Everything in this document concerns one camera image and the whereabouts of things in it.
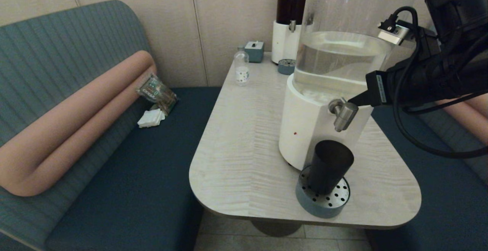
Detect metal dispenser tap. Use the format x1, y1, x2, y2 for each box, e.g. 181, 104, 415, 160
328, 98, 360, 133

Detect small clear plastic bottle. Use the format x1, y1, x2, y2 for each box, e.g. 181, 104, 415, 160
234, 46, 250, 86

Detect teal bench with wooden base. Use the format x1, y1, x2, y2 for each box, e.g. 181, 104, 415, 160
365, 102, 488, 251
0, 0, 222, 251

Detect green snack packet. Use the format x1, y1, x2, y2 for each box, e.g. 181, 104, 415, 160
136, 73, 180, 115

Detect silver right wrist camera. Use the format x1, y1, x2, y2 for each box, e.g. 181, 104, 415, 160
377, 14, 415, 46

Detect black tapered cup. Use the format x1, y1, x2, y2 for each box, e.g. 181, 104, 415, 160
307, 140, 355, 195

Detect white napkin stack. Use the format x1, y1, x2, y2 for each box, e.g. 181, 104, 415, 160
137, 108, 166, 129

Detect small round drip tray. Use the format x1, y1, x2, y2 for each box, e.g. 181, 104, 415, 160
278, 58, 297, 75

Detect large clear water dispenser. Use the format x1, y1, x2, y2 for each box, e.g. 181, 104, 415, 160
278, 0, 424, 171

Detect gold table pedestal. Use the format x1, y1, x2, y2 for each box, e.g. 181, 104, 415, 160
250, 220, 304, 238

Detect pink bolster cushion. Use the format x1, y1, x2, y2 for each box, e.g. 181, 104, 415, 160
435, 93, 488, 145
0, 50, 157, 197

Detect black right camera cable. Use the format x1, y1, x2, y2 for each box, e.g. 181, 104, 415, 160
388, 6, 488, 159

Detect dark drink dispenser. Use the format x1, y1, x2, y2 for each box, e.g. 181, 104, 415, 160
271, 0, 315, 65

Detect large round perforated drip tray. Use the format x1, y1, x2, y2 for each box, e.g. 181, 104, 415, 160
295, 166, 351, 219

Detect blue-grey square box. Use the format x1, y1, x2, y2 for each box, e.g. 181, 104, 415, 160
244, 40, 265, 63

